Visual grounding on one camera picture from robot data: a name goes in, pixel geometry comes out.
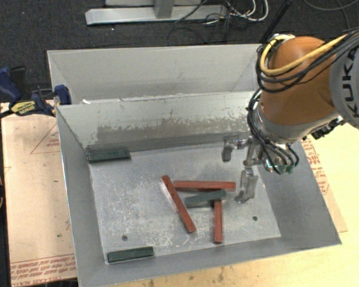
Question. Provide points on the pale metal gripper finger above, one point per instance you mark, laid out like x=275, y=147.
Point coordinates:
x=226, y=153
x=247, y=185

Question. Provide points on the red-brown flat block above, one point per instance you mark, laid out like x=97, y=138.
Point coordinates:
x=180, y=206
x=204, y=185
x=218, y=223

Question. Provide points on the dark green flat block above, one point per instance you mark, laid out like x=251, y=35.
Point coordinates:
x=109, y=155
x=204, y=198
x=131, y=254

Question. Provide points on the grey metal bin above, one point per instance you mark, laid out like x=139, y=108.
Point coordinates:
x=135, y=205

